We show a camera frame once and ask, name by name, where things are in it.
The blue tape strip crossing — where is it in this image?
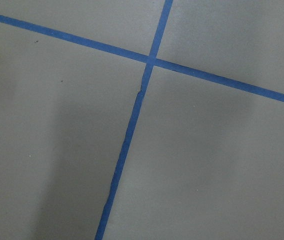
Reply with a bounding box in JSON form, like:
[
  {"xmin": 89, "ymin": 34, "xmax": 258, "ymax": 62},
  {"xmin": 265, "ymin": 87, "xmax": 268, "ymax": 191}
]
[{"xmin": 0, "ymin": 8, "xmax": 284, "ymax": 103}]

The blue tape strip long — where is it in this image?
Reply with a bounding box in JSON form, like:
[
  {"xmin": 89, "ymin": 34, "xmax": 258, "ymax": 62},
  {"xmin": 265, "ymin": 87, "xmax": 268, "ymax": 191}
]
[{"xmin": 94, "ymin": 0, "xmax": 173, "ymax": 240}]

